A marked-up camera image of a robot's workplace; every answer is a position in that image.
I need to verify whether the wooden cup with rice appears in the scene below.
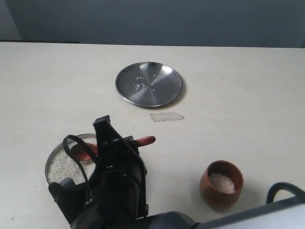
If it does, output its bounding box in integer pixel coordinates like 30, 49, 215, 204
199, 160, 244, 210

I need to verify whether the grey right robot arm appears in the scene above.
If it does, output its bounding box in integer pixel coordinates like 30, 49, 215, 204
44, 116, 305, 229

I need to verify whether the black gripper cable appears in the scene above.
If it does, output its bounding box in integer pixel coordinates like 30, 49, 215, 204
62, 135, 101, 206

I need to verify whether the clear tape patch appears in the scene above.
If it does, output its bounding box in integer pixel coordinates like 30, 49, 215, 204
150, 112, 184, 122

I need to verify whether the steel bowl of rice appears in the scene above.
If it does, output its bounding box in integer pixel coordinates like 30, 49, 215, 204
45, 134, 97, 185

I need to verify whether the round steel plate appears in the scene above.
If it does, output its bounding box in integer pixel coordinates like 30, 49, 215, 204
115, 62, 184, 107

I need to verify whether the dark red wooden spoon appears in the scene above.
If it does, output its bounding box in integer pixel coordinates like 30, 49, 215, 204
71, 136, 156, 161

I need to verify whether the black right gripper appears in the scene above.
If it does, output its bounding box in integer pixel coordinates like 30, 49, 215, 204
48, 115, 148, 226

